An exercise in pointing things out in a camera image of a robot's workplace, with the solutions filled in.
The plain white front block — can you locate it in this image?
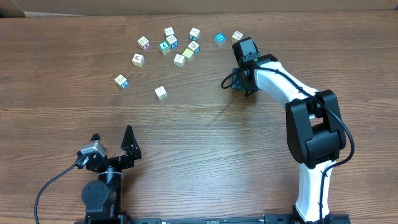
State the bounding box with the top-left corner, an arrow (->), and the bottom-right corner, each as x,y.
155,86 -> 167,100

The plain white block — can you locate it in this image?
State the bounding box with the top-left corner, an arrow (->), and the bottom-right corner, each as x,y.
155,86 -> 167,100
174,54 -> 185,67

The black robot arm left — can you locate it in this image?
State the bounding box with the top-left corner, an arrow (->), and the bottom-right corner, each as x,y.
76,125 -> 141,223

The white block far right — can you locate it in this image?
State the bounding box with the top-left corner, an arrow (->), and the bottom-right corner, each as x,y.
231,31 -> 243,43

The blue top block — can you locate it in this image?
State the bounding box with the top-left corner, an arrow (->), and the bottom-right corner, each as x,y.
214,33 -> 226,47

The white block animal top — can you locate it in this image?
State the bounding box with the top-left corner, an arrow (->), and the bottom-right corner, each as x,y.
188,40 -> 200,55

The white block green side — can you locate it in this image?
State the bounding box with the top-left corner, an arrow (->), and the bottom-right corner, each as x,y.
189,27 -> 200,42

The yellow top block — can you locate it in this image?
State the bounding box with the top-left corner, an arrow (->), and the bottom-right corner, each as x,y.
183,49 -> 195,62

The white block blue side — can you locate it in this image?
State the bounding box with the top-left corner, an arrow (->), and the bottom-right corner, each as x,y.
114,74 -> 129,89

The plain white block centre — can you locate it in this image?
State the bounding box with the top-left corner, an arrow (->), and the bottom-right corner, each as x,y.
174,54 -> 185,67

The white block blue X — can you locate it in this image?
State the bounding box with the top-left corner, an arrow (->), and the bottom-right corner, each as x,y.
166,35 -> 178,49

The white block top back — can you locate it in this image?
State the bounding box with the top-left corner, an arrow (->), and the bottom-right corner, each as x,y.
164,27 -> 174,37

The green number 4 block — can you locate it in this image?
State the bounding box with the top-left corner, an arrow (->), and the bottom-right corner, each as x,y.
159,41 -> 170,55

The white block yellow side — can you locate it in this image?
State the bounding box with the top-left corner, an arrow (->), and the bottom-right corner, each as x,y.
132,54 -> 144,67

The white block red side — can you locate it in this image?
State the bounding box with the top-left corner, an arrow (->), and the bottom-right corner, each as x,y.
137,36 -> 150,50

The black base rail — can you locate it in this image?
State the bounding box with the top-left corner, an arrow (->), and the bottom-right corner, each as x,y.
74,213 -> 352,224

